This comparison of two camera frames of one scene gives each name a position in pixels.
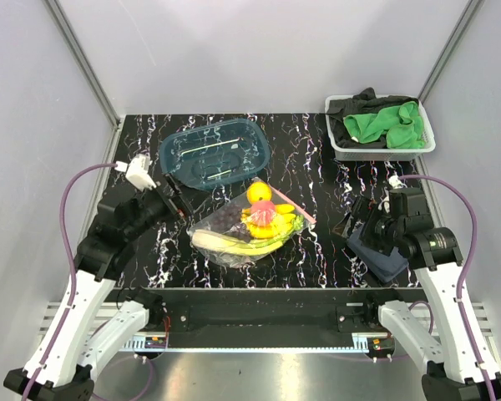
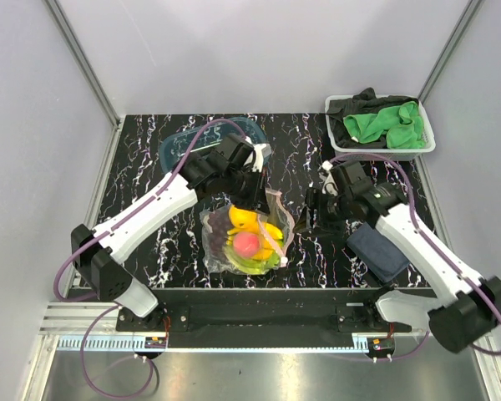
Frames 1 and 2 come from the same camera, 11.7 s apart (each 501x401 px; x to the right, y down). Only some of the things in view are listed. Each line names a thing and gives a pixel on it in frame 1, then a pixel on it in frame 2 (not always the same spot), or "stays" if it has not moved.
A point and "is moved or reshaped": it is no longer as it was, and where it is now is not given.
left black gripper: (178, 203) to (257, 200)
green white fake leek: (219, 241) to (251, 266)
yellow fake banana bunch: (282, 224) to (245, 221)
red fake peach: (262, 213) to (245, 244)
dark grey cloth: (364, 101) stays
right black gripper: (364, 210) to (314, 199)
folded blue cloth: (384, 266) stays
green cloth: (402, 124) stays
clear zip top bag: (247, 226) is moved or reshaped
